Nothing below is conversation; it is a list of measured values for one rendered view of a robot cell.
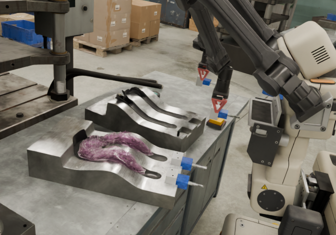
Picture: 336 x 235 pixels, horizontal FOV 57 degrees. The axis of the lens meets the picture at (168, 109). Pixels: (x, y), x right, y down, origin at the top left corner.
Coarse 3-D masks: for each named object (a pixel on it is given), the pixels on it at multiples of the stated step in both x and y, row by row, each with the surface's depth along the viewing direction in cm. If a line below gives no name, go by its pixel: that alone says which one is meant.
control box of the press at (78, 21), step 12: (72, 0) 166; (84, 0) 174; (36, 12) 164; (48, 12) 160; (72, 12) 168; (84, 12) 176; (36, 24) 167; (48, 24) 163; (72, 24) 171; (84, 24) 179; (48, 36) 166; (72, 36) 177; (72, 48) 184; (72, 60) 187; (72, 84) 193
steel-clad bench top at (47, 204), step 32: (160, 96) 181; (192, 96) 187; (32, 128) 133; (96, 128) 139; (224, 128) 155; (0, 160) 111; (0, 192) 97; (32, 192) 99; (64, 192) 100; (96, 192) 102; (64, 224) 89; (96, 224) 90; (128, 224) 92
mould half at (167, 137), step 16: (112, 96) 158; (128, 96) 142; (96, 112) 140; (112, 112) 136; (128, 112) 133; (176, 112) 145; (192, 112) 146; (112, 128) 139; (128, 128) 134; (144, 128) 130; (160, 128) 129; (176, 128) 130; (192, 128) 132; (160, 144) 129; (176, 144) 125
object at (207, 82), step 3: (198, 75) 176; (201, 75) 177; (198, 78) 175; (204, 78) 177; (207, 78) 178; (198, 81) 176; (201, 81) 175; (204, 81) 175; (207, 81) 174; (210, 81) 177; (198, 84) 176; (201, 84) 176; (204, 84) 176; (207, 84) 175
